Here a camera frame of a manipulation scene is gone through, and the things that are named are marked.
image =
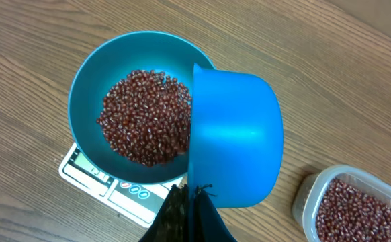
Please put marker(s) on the red beans in bowl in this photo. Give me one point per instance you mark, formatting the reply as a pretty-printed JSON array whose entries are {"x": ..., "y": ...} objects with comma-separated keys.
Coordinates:
[{"x": 146, "y": 117}]

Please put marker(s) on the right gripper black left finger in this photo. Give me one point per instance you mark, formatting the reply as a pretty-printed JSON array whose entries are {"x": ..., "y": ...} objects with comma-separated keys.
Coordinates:
[{"x": 174, "y": 220}]

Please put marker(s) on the clear plastic container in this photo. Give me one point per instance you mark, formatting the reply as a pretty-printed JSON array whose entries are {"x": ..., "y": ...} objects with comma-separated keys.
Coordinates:
[{"x": 311, "y": 192}]

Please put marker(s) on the red adzuki beans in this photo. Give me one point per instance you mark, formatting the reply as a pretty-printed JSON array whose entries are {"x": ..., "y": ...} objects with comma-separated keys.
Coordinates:
[{"x": 348, "y": 214}]

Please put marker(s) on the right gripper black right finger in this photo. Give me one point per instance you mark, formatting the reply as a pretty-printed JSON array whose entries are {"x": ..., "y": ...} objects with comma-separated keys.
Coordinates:
[{"x": 206, "y": 225}]

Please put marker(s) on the blue plastic measuring scoop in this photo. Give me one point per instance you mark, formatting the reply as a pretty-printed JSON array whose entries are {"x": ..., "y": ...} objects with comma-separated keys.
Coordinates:
[{"x": 237, "y": 137}]

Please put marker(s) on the white digital kitchen scale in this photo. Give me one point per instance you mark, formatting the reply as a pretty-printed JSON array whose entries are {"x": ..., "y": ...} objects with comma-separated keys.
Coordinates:
[{"x": 139, "y": 203}]

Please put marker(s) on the teal blue bowl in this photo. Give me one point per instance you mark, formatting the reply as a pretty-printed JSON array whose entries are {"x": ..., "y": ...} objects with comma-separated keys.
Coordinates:
[{"x": 103, "y": 68}]

